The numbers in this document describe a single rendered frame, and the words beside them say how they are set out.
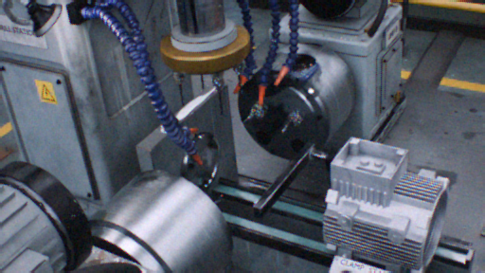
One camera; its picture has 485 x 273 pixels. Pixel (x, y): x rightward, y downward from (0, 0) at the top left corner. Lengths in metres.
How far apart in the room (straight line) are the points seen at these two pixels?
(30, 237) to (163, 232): 0.30
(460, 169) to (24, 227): 1.25
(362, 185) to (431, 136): 0.75
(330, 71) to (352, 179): 0.42
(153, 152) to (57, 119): 0.23
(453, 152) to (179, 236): 0.99
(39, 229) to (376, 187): 0.62
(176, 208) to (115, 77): 0.37
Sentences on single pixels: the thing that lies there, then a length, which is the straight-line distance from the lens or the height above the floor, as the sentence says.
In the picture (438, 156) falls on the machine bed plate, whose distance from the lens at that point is 1.85.
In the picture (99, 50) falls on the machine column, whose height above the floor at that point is 1.33.
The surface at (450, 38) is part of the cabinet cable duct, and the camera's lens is 4.42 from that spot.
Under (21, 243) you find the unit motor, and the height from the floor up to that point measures 1.32.
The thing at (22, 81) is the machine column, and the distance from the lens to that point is 1.43.
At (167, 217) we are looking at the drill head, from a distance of 1.12.
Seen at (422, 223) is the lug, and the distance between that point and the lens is 1.18.
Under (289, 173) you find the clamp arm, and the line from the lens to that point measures 1.38.
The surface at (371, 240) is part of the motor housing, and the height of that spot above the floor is 1.03.
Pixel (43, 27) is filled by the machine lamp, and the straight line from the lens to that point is 1.12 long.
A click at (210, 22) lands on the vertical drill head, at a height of 1.38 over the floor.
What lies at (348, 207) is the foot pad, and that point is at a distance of 1.22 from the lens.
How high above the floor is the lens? 1.85
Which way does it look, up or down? 33 degrees down
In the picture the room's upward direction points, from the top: 6 degrees counter-clockwise
